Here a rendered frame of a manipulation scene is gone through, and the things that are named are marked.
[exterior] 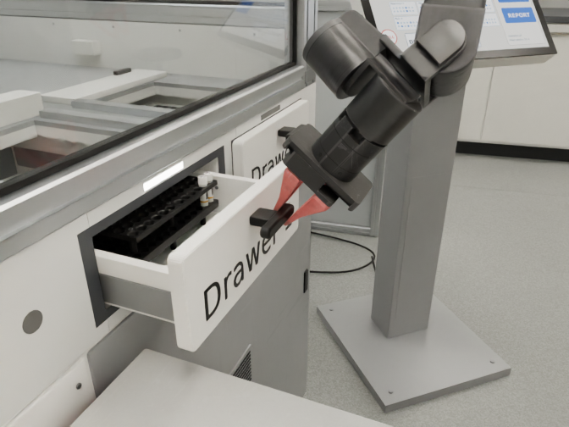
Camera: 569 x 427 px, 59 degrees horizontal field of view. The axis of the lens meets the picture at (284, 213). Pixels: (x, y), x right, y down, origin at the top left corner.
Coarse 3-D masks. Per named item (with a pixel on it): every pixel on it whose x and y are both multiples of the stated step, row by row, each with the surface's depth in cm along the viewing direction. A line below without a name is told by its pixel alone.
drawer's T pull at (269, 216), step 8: (264, 208) 58; (280, 208) 58; (288, 208) 58; (256, 216) 56; (264, 216) 56; (272, 216) 56; (280, 216) 56; (288, 216) 58; (256, 224) 56; (264, 224) 56; (272, 224) 54; (280, 224) 56; (264, 232) 53; (272, 232) 54
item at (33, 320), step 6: (30, 312) 45; (36, 312) 45; (30, 318) 45; (36, 318) 45; (42, 318) 46; (24, 324) 44; (30, 324) 45; (36, 324) 46; (24, 330) 44; (30, 330) 45
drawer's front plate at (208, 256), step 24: (264, 192) 59; (216, 216) 52; (240, 216) 54; (192, 240) 48; (216, 240) 50; (240, 240) 55; (168, 264) 45; (192, 264) 46; (216, 264) 51; (264, 264) 63; (192, 288) 47; (216, 288) 52; (240, 288) 58; (192, 312) 48; (216, 312) 53; (192, 336) 49
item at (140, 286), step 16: (224, 176) 71; (224, 192) 72; (240, 192) 71; (176, 240) 67; (96, 256) 52; (112, 256) 52; (160, 256) 63; (112, 272) 52; (128, 272) 51; (144, 272) 50; (160, 272) 49; (112, 288) 53; (128, 288) 52; (144, 288) 51; (160, 288) 50; (112, 304) 54; (128, 304) 53; (144, 304) 52; (160, 304) 51
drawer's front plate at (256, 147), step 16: (288, 112) 90; (304, 112) 97; (256, 128) 81; (272, 128) 84; (240, 144) 74; (256, 144) 79; (272, 144) 85; (240, 160) 75; (256, 160) 80; (240, 176) 77; (256, 176) 81
